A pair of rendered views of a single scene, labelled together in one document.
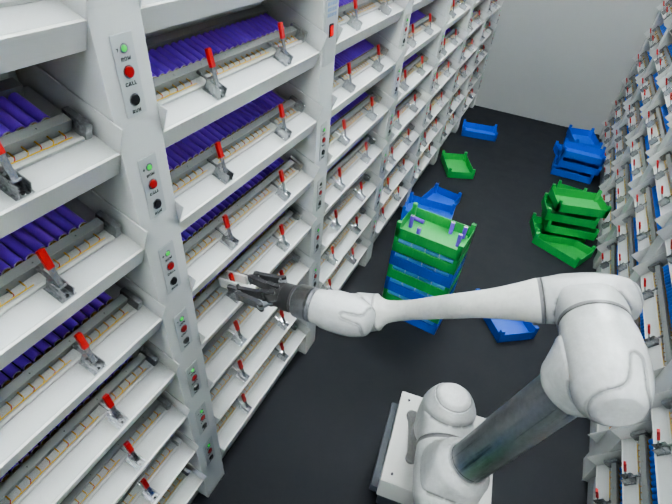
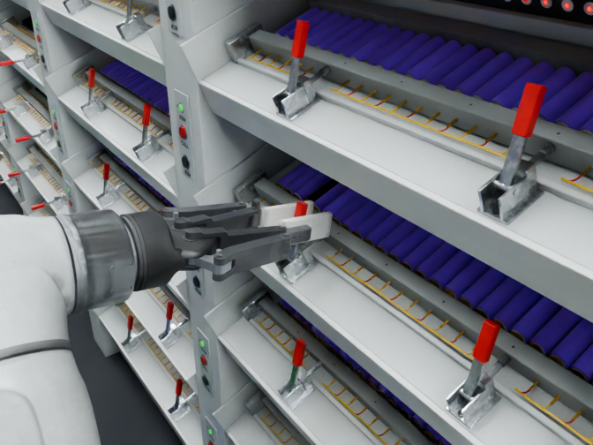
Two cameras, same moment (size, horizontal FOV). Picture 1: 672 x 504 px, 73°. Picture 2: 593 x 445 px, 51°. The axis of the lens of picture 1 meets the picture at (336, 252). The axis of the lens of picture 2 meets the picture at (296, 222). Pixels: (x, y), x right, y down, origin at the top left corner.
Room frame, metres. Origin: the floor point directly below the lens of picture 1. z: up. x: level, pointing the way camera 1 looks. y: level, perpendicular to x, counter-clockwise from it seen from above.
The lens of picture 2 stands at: (1.24, -0.25, 1.14)
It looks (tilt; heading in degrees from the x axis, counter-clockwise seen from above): 28 degrees down; 123
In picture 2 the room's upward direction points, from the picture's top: straight up
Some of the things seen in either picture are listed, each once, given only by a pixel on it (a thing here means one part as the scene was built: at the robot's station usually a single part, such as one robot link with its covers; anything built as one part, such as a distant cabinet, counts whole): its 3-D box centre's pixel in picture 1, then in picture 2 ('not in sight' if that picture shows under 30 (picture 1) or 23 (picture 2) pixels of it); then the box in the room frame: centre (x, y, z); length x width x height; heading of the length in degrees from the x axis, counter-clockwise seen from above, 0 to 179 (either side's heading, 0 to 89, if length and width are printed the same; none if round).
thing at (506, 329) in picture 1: (504, 312); not in sight; (1.64, -0.89, 0.04); 0.30 x 0.20 x 0.08; 14
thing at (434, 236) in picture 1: (435, 230); not in sight; (1.63, -0.43, 0.52); 0.30 x 0.20 x 0.08; 63
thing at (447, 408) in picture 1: (445, 417); not in sight; (0.75, -0.38, 0.47); 0.18 x 0.16 x 0.22; 171
